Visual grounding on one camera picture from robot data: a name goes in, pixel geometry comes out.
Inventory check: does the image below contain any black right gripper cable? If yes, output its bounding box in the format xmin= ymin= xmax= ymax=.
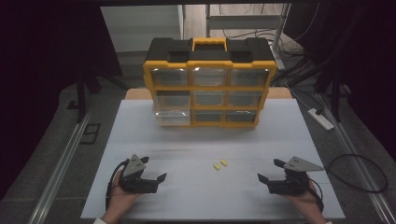
xmin=307 ymin=177 xmax=325 ymax=214

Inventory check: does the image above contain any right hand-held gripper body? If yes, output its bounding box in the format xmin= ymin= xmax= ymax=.
xmin=266 ymin=155 xmax=325 ymax=197

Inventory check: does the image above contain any person's left hand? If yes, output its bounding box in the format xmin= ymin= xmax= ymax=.
xmin=103 ymin=169 xmax=148 ymax=223

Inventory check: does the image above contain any bundle of black cables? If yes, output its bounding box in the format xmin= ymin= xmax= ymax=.
xmin=218 ymin=27 xmax=307 ymax=60

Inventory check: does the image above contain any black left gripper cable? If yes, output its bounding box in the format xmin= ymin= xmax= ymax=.
xmin=105 ymin=158 xmax=131 ymax=213

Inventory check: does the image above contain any grey metal desk frame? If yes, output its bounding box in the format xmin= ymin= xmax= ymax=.
xmin=205 ymin=3 xmax=293 ymax=71

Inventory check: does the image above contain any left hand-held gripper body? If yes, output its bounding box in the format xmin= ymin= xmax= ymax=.
xmin=119 ymin=154 xmax=161 ymax=194

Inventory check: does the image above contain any black floor socket plate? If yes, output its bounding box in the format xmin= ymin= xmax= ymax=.
xmin=79 ymin=122 xmax=102 ymax=146

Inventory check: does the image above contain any white partition panel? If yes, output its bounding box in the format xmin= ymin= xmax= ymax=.
xmin=100 ymin=5 xmax=185 ymax=53

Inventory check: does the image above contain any person's right hand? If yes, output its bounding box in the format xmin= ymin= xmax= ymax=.
xmin=281 ymin=180 xmax=327 ymax=224

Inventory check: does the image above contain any yellow black drawer organizer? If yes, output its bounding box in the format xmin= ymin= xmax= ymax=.
xmin=142 ymin=36 xmax=278 ymax=129

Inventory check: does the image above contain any dark curtain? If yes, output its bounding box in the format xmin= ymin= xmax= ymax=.
xmin=284 ymin=0 xmax=396 ymax=153
xmin=0 ymin=0 xmax=122 ymax=200

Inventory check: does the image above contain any black looped floor cable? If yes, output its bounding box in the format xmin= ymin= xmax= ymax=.
xmin=325 ymin=153 xmax=389 ymax=193

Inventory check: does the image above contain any metal floor rail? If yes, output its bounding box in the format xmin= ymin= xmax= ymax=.
xmin=35 ymin=102 xmax=94 ymax=224
xmin=316 ymin=92 xmax=396 ymax=224

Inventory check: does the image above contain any black metal stand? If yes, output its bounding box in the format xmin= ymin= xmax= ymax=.
xmin=66 ymin=66 xmax=129 ymax=124
xmin=312 ymin=59 xmax=351 ymax=123

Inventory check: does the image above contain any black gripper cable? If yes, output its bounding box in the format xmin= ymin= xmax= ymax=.
xmin=307 ymin=177 xmax=325 ymax=214
xmin=105 ymin=158 xmax=131 ymax=213

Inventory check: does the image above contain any white power strip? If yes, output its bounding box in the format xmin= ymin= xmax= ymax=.
xmin=306 ymin=107 xmax=335 ymax=132

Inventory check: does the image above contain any white power cable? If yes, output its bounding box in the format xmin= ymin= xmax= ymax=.
xmin=285 ymin=78 xmax=314 ymax=110

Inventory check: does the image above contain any set of clear plastic drawers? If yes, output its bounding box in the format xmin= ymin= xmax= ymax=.
xmin=150 ymin=67 xmax=271 ymax=127

